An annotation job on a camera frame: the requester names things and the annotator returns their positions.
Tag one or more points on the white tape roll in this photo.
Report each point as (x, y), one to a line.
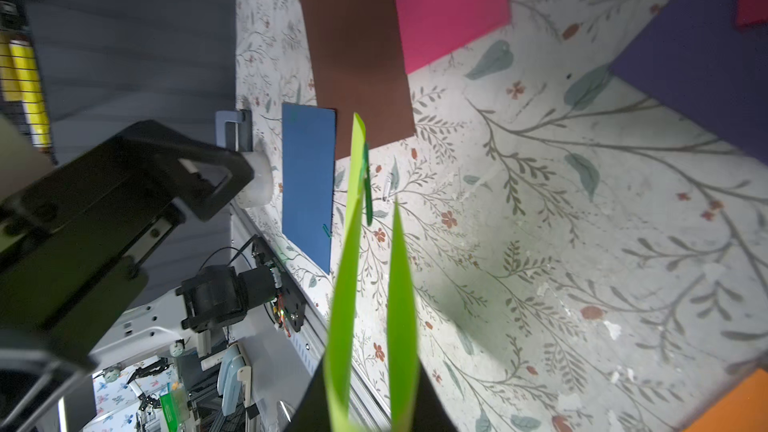
(260, 190)

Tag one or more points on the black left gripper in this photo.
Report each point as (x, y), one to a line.
(73, 243)

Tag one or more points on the blue paper sheet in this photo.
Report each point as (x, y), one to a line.
(309, 137)

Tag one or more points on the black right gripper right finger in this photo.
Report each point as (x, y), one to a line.
(429, 413)

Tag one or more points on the blue tape dispenser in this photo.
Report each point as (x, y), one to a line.
(233, 130)

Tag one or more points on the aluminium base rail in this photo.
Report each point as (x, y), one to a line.
(329, 338)

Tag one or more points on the purple paper sheet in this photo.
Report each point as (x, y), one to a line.
(693, 59)

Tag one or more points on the orange paper sheet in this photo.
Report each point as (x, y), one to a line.
(744, 409)

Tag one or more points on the magenta paper sheet left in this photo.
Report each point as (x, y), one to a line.
(432, 29)

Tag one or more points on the brown paper sheet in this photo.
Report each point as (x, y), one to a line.
(358, 68)

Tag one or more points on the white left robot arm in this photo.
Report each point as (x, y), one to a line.
(192, 304)

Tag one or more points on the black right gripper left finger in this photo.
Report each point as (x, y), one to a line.
(326, 403)

